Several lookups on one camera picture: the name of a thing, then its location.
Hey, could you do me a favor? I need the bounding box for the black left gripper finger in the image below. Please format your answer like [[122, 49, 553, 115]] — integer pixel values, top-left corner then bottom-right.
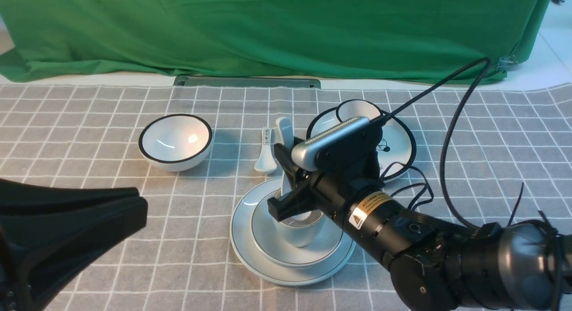
[[0, 179, 148, 311]]

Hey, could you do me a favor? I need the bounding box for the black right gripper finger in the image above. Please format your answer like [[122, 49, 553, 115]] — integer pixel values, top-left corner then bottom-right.
[[267, 185, 323, 222], [273, 143, 311, 186]]

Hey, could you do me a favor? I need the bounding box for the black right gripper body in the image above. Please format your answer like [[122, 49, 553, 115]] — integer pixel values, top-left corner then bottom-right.
[[295, 123, 389, 222]]

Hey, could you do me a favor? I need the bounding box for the large plain white spoon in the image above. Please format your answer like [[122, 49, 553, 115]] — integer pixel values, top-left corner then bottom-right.
[[275, 116, 301, 198]]

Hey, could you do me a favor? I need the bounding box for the plain white cup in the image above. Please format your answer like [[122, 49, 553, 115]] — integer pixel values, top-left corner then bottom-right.
[[273, 210, 325, 248]]

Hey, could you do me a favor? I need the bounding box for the thin rimmed white bowl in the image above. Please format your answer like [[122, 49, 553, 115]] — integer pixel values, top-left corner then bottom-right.
[[250, 193, 352, 269]]

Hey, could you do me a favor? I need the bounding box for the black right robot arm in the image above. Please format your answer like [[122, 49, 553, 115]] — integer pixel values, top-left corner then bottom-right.
[[268, 126, 571, 311]]

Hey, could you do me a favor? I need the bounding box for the small patterned white spoon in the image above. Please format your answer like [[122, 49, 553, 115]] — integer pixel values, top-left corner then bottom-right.
[[254, 127, 277, 175]]

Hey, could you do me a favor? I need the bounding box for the black rimmed illustrated plate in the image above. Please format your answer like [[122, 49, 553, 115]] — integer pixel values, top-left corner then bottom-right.
[[306, 107, 417, 183]]

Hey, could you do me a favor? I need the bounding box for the black rimmed white cup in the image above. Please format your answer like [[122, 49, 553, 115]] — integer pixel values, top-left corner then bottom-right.
[[335, 99, 383, 123]]

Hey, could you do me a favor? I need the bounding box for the large plain white plate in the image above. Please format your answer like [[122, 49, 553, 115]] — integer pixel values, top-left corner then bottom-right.
[[230, 177, 356, 287]]

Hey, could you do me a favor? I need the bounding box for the black rimmed white bowl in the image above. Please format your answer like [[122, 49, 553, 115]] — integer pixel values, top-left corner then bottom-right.
[[138, 113, 214, 172]]

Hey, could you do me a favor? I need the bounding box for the grey checked tablecloth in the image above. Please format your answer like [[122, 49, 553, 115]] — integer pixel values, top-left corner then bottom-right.
[[0, 83, 571, 311]]

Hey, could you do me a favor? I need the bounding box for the green backdrop cloth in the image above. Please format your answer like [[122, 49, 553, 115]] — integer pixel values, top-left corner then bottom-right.
[[1, 0, 550, 83]]

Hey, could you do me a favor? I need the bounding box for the metal clip on backdrop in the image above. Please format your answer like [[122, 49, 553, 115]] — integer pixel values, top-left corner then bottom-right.
[[496, 55, 519, 71]]

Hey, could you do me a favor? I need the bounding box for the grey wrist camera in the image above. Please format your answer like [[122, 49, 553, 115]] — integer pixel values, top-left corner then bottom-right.
[[291, 115, 386, 172]]

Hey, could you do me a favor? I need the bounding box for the black camera cable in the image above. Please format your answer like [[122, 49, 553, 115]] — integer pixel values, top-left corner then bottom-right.
[[378, 57, 559, 240]]

